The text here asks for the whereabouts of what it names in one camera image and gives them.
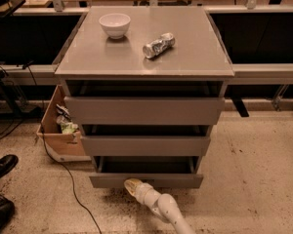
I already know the grey drawer cabinet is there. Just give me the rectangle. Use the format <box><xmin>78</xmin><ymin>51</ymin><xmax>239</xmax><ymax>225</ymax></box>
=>
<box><xmin>56</xmin><ymin>7</ymin><xmax>234</xmax><ymax>168</ymax></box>

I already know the black shoe lower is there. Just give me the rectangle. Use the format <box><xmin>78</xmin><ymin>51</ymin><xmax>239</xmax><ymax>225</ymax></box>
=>
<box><xmin>0</xmin><ymin>192</ymin><xmax>16</xmax><ymax>234</ymax></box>

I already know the black floor cable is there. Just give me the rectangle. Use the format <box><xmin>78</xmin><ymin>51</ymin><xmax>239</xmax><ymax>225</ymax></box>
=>
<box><xmin>25</xmin><ymin>65</ymin><xmax>104</xmax><ymax>234</ymax></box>

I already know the grey bottom drawer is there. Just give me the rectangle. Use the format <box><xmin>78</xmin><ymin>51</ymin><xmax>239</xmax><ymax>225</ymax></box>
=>
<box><xmin>90</xmin><ymin>156</ymin><xmax>203</xmax><ymax>188</ymax></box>

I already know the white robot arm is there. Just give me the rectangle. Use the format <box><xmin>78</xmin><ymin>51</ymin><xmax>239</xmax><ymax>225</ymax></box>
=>
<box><xmin>124</xmin><ymin>178</ymin><xmax>195</xmax><ymax>234</ymax></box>

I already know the crumpled trash in box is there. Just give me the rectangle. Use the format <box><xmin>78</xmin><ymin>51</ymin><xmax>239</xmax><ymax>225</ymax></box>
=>
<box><xmin>56</xmin><ymin>104</ymin><xmax>78</xmax><ymax>134</ymax></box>

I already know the grey middle drawer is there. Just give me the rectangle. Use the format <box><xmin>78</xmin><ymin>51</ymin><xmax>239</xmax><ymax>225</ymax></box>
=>
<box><xmin>81</xmin><ymin>125</ymin><xmax>211</xmax><ymax>156</ymax></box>

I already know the brown cardboard box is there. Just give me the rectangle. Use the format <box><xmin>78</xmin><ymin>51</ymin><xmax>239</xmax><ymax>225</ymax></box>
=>
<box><xmin>37</xmin><ymin>86</ymin><xmax>91</xmax><ymax>162</ymax></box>

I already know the black shoe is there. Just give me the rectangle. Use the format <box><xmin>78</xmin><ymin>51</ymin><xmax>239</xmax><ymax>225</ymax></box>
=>
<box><xmin>0</xmin><ymin>192</ymin><xmax>16</xmax><ymax>234</ymax></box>
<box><xmin>0</xmin><ymin>154</ymin><xmax>19</xmax><ymax>178</ymax></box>

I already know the black shoe upper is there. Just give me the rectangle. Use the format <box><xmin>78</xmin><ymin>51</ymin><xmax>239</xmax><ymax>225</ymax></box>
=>
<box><xmin>0</xmin><ymin>154</ymin><xmax>19</xmax><ymax>178</ymax></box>

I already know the grey metal rail frame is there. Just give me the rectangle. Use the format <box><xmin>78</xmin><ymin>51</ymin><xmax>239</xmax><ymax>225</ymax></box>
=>
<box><xmin>0</xmin><ymin>6</ymin><xmax>293</xmax><ymax>85</ymax></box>

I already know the crushed silver can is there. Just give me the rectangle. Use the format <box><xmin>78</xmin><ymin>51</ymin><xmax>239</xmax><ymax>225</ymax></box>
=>
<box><xmin>143</xmin><ymin>32</ymin><xmax>175</xmax><ymax>59</ymax></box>

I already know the white ceramic bowl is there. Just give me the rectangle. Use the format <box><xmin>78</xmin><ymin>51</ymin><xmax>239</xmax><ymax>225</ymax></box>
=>
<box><xmin>99</xmin><ymin>13</ymin><xmax>131</xmax><ymax>39</ymax></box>

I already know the grey top drawer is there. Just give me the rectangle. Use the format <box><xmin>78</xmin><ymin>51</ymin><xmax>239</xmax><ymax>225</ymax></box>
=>
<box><xmin>64</xmin><ymin>97</ymin><xmax>225</xmax><ymax>125</ymax></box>

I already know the grey drawer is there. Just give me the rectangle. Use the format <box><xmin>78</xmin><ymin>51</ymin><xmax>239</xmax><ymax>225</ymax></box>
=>
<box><xmin>90</xmin><ymin>156</ymin><xmax>203</xmax><ymax>188</ymax></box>
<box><xmin>81</xmin><ymin>125</ymin><xmax>211</xmax><ymax>156</ymax></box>
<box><xmin>64</xmin><ymin>97</ymin><xmax>225</xmax><ymax>125</ymax></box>

